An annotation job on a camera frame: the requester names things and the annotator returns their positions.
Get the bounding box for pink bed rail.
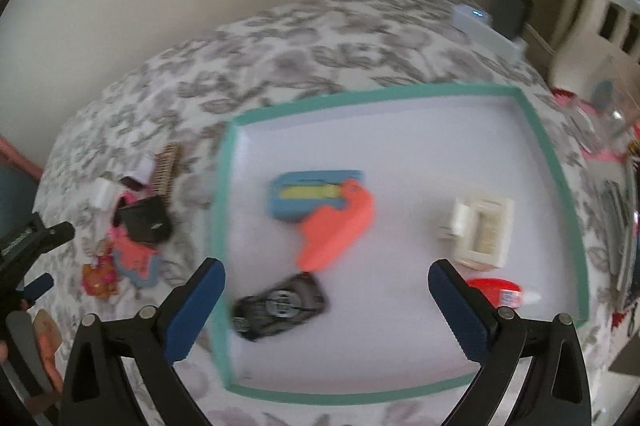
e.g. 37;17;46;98
0;133;43;179

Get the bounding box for white hair claw clip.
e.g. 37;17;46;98
437;188;516;269

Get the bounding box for floral blanket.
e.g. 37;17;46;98
35;0;626;426

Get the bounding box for gold black patterned lighter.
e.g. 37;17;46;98
151;143;183;202

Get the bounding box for person's left hand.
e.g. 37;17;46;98
31;310;63;389

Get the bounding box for white cutout furniture panel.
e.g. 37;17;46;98
515;0;640;107

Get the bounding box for black toy car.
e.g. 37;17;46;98
230;272;330;343

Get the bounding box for clear plastic container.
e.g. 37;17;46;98
565;56;640;152

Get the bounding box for white black plastic gadget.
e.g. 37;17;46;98
121;156;155;193

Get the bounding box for white power strip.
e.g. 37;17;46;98
452;3;528;62

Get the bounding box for grey flat device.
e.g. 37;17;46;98
602;178;640;292

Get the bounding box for red glue bottle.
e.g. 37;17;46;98
465;277;543;309

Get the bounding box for small coral blue toy piece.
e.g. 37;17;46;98
112;233;163;289

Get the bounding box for black charger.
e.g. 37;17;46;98
490;0;533;42

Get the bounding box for teal-rimmed white tray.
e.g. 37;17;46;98
207;85;591;407

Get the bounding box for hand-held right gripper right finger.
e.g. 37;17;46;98
427;258;592;426

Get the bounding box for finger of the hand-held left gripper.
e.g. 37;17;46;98
17;273;55;307
30;221;76;253

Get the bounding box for white translucent plastic cap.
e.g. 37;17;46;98
91;177;120;211

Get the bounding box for pink haired doll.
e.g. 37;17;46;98
80;253;121;299

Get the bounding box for black power adapter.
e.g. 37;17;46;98
116;196;173;244

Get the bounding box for large coral blue toy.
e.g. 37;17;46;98
267;169;376;272

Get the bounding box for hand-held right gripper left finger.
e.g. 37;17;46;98
59;257;227;426

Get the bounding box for pink sunglasses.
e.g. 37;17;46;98
107;188;151;249

